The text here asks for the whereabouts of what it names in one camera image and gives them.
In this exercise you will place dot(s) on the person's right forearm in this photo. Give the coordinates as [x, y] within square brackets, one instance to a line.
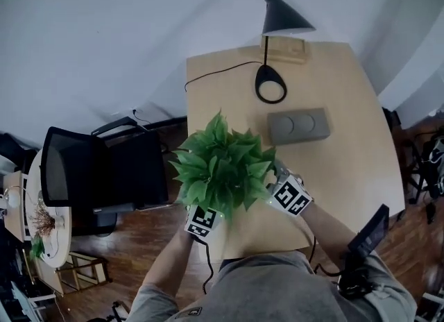
[329, 234]

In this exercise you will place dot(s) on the wooden side table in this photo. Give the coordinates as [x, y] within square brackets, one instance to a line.
[15, 202]

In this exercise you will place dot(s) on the black waste bin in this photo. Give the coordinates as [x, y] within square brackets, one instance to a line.
[391, 117]

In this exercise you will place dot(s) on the person's grey shirt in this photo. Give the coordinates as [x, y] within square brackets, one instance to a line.
[270, 293]

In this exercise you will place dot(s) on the grey rectangular tray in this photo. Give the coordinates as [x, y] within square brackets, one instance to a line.
[300, 126]

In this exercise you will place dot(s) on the green potted plant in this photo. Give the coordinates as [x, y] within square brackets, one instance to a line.
[222, 171]

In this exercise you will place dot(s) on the round white table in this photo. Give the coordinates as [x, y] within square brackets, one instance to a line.
[59, 188]

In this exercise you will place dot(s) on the wall socket with plug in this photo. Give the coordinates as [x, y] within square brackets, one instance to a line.
[136, 111]

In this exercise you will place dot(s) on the black office chair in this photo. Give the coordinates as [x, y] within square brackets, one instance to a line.
[104, 171]

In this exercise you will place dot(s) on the dried twigs in vase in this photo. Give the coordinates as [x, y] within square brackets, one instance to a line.
[43, 221]

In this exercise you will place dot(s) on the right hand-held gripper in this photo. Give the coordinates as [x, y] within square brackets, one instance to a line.
[289, 195]

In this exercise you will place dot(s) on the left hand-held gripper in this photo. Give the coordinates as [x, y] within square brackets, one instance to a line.
[201, 221]

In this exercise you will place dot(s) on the wooden desk organiser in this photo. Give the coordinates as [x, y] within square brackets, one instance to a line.
[288, 50]

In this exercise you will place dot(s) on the wooden frame stool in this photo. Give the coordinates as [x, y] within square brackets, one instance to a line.
[85, 272]

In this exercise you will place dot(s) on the white round lamp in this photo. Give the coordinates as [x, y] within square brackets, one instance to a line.
[13, 198]

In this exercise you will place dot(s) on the grey and white backpack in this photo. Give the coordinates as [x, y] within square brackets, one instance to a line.
[433, 164]

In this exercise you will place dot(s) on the black desk lamp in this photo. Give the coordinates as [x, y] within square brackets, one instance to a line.
[277, 18]

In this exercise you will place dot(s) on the person's left forearm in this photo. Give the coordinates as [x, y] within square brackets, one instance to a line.
[170, 261]

